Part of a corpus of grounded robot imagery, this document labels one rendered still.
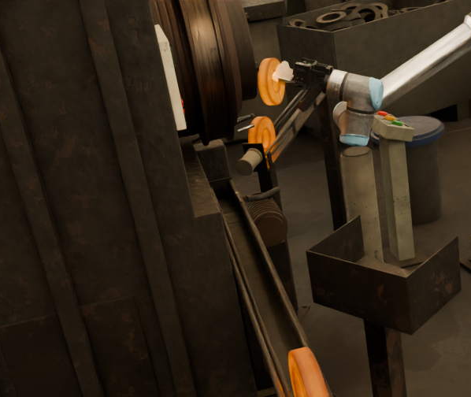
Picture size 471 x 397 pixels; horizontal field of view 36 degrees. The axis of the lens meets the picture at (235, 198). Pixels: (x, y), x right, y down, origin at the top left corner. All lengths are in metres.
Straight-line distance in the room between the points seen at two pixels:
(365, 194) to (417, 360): 0.69
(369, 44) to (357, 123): 1.90
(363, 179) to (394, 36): 1.63
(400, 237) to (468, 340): 0.61
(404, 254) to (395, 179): 0.33
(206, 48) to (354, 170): 1.20
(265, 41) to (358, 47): 0.73
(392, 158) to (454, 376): 0.89
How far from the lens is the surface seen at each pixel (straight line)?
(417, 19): 4.33
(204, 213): 1.52
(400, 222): 2.94
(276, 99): 2.38
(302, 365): 1.19
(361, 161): 2.74
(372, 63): 4.18
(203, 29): 1.69
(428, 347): 2.52
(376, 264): 1.77
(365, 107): 2.27
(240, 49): 1.78
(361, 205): 2.80
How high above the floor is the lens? 1.45
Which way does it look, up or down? 22 degrees down
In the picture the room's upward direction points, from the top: 11 degrees counter-clockwise
